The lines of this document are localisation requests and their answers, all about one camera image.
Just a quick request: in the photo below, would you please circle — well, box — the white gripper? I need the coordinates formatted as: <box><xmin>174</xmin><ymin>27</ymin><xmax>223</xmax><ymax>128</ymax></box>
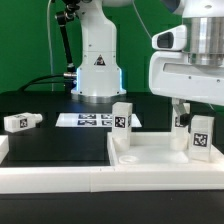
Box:
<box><xmin>149</xmin><ymin>51</ymin><xmax>224</xmax><ymax>126</ymax></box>

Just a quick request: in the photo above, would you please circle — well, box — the white square tabletop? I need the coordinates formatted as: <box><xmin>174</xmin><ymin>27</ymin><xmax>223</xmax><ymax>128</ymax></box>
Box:
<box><xmin>107</xmin><ymin>132</ymin><xmax>224</xmax><ymax>166</ymax></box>

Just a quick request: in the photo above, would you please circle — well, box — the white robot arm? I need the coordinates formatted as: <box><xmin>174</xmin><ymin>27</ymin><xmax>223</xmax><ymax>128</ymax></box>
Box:
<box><xmin>64</xmin><ymin>0</ymin><xmax>224</xmax><ymax>115</ymax></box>

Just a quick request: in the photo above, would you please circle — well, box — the white sheet with tags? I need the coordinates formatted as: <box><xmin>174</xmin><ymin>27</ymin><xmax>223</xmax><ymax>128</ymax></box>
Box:
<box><xmin>55</xmin><ymin>112</ymin><xmax>143</xmax><ymax>129</ymax></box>

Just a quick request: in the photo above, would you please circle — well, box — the white obstacle fence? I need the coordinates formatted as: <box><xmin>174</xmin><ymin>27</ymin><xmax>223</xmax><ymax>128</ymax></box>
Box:
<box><xmin>0</xmin><ymin>133</ymin><xmax>224</xmax><ymax>195</ymax></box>

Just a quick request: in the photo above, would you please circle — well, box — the grey cable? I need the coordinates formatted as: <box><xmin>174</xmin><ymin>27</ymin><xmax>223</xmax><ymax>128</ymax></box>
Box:
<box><xmin>132</xmin><ymin>1</ymin><xmax>153</xmax><ymax>39</ymax></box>

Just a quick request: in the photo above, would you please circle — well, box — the black cable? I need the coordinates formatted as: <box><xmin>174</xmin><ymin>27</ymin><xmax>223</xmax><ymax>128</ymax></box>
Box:
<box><xmin>18</xmin><ymin>74</ymin><xmax>68</xmax><ymax>92</ymax></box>

